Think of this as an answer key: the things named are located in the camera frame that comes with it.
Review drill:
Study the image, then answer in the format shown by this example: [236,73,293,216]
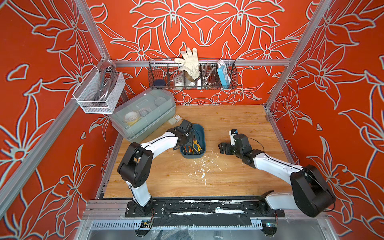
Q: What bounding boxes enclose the small white cardboard box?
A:
[168,115,182,125]

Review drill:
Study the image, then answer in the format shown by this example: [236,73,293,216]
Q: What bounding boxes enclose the white work glove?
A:
[174,48,201,81]

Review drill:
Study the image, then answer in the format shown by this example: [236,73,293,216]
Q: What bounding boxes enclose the dark blue round object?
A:
[153,79,166,88]

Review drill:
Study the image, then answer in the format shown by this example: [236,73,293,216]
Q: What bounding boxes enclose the coiled cable in basket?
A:
[202,64,217,88]

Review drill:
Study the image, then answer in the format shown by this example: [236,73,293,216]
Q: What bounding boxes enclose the translucent lidded storage container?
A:
[110,89,176,143]

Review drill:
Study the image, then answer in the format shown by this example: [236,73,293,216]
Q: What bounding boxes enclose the orange combination pliers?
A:
[184,145,194,155]

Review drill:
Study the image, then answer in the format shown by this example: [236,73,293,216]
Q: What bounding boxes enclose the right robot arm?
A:
[218,129,336,218]

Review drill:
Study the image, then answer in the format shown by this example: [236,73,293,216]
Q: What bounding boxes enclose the light blue bottle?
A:
[217,60,231,88]

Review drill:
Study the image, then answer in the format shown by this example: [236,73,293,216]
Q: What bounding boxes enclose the blue plastic storage box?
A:
[180,124,206,159]

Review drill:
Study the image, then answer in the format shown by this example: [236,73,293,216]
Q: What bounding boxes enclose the yellow-orange large pliers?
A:
[192,137,203,155]

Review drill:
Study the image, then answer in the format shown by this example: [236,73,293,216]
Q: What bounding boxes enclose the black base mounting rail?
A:
[125,196,285,227]

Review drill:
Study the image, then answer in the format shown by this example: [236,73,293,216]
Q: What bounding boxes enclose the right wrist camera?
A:
[229,129,239,146]

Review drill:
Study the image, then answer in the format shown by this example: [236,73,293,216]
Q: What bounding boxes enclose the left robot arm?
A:
[118,120,193,208]

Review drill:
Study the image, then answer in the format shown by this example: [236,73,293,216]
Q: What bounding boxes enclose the white wire mesh basket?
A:
[73,67,125,115]

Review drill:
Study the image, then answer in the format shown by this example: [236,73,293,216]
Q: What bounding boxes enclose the black wire wall basket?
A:
[148,58,240,90]

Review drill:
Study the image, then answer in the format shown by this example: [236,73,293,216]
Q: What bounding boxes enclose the white power strip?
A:
[173,73,185,88]

